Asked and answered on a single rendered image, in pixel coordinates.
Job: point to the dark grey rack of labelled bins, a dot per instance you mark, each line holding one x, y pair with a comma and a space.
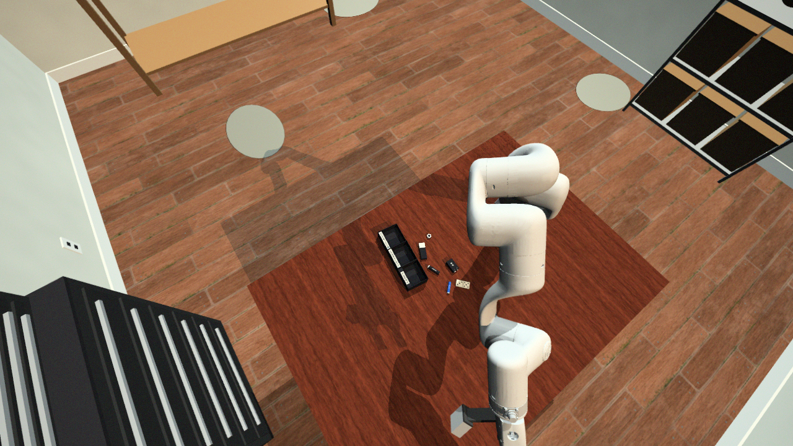
402, 256

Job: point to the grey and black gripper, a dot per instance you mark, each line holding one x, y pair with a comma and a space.
510, 434

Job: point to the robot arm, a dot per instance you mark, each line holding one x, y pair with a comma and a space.
530, 191

